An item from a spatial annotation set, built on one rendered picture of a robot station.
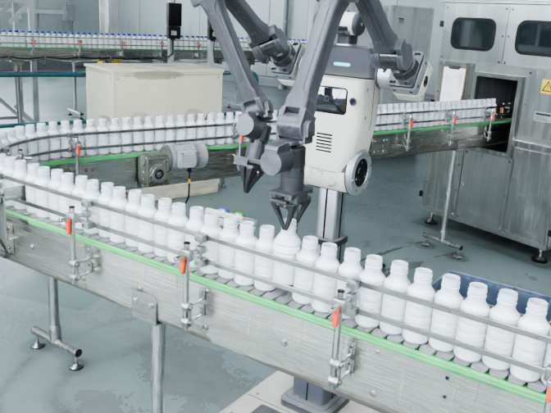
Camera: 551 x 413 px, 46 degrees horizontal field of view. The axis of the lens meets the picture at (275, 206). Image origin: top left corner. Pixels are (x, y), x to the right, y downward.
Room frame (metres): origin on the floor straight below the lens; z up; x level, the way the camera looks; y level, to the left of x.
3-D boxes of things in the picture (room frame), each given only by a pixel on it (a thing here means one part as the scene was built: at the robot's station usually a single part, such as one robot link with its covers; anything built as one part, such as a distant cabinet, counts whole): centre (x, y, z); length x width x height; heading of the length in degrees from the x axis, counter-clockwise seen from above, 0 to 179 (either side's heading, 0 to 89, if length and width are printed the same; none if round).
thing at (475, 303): (1.24, -0.43, 1.08); 0.06 x 0.06 x 0.17
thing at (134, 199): (1.81, 0.41, 1.08); 0.06 x 0.06 x 0.17
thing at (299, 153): (1.50, -0.03, 1.36); 0.07 x 0.06 x 0.07; 147
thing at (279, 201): (1.50, -0.03, 1.22); 0.07 x 0.07 x 0.09; 56
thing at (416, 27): (8.51, -1.41, 0.96); 0.82 x 0.50 x 1.91; 128
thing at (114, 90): (5.97, 1.17, 0.59); 1.10 x 0.62 x 1.18; 128
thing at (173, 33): (7.77, 1.31, 1.55); 0.17 x 0.15 x 0.42; 128
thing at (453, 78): (5.30, -1.37, 1.22); 0.23 x 0.04 x 0.32; 38
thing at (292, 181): (1.51, -0.04, 1.30); 0.10 x 0.07 x 0.07; 146
